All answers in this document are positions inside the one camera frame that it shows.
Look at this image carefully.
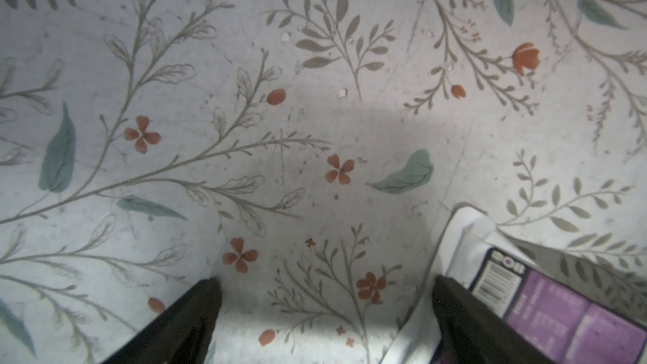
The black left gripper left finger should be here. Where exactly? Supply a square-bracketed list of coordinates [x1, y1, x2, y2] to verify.
[104, 278, 222, 364]

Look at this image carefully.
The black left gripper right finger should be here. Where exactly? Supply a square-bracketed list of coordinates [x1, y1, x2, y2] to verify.
[431, 276, 551, 364]

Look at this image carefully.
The purple coffee bag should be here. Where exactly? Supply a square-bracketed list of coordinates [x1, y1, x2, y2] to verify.
[384, 206, 646, 363]

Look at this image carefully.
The floral table mat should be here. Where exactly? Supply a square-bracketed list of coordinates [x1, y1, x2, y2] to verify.
[1, 0, 646, 363]

